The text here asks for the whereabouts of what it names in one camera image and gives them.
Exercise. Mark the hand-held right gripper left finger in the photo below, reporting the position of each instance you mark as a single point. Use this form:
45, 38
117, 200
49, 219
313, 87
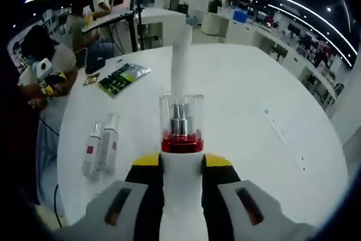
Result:
121, 210

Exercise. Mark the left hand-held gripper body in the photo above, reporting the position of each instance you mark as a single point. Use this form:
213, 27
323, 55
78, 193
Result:
43, 69

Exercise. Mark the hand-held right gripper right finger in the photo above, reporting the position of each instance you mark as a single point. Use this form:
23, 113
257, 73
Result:
239, 210

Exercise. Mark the gold skincare sachet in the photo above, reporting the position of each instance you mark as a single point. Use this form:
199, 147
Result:
91, 80

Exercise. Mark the large red-collared skincare bottle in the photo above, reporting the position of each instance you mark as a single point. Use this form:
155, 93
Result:
182, 184

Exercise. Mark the small clear-capped skincare bottle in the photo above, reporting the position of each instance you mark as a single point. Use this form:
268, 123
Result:
91, 153
108, 145

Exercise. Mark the green black skincare sachet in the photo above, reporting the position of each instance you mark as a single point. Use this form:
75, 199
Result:
121, 80

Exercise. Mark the black pouch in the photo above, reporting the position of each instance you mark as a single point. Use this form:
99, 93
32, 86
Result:
94, 65

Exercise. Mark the person's dark shirt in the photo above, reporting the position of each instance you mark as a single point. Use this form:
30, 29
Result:
17, 139

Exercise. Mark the person's jeans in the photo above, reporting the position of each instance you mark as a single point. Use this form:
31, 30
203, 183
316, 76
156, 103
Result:
48, 162

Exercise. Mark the white block desk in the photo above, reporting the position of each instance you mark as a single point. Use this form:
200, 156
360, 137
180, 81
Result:
163, 26

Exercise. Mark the blue box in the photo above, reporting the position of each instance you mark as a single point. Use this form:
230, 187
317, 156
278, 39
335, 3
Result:
241, 16

